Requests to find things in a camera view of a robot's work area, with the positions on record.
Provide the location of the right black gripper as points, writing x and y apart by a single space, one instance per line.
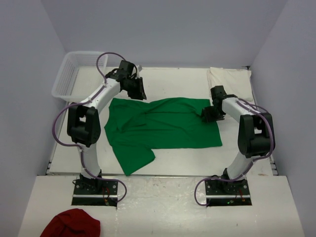
206 113

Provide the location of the white plastic basket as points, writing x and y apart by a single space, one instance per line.
78 76

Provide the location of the folded white t shirt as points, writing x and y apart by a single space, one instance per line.
234 81

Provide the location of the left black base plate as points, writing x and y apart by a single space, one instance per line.
94 192

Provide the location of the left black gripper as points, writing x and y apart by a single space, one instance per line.
139 94

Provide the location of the red t shirt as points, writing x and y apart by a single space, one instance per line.
72 223

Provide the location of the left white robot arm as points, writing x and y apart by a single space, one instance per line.
84 126

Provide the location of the green t shirt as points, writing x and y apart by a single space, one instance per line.
135 129

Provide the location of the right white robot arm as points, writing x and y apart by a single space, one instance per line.
255 139

